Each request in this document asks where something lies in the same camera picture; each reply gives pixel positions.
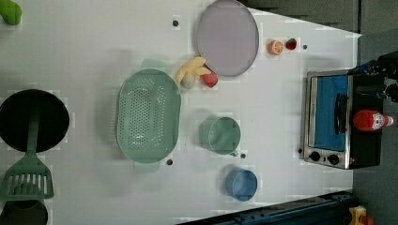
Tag red ketchup bottle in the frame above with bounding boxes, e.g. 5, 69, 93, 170
353, 110, 394, 131

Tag silver toaster oven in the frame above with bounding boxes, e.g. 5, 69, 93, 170
301, 70, 384, 170

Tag green cup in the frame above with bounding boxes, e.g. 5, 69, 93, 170
199, 116, 241, 157

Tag beige round ball toy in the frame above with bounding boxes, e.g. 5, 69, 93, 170
181, 72, 195, 89

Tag yellow banana toy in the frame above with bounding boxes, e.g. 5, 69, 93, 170
176, 56, 211, 83

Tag green oval colander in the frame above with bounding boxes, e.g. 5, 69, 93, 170
115, 59, 181, 173

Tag purple round plate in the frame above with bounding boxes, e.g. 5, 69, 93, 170
195, 0, 259, 77

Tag blue cup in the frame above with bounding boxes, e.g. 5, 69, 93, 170
225, 168, 258, 202

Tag small red strawberry toy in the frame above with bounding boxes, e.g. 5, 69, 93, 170
285, 38, 297, 51

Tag black frying pan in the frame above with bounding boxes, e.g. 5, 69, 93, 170
0, 89, 69, 153

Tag green slotted spatula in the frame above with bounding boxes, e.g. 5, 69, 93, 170
1, 108, 54, 201

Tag yellow red emergency button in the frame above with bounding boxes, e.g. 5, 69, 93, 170
349, 206, 375, 225

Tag dark round pot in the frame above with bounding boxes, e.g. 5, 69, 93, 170
1, 200, 48, 225

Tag green vegetable toy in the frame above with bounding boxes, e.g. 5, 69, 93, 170
0, 0, 23, 25

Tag blue metal frame rail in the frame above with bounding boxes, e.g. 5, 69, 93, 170
179, 191, 357, 225

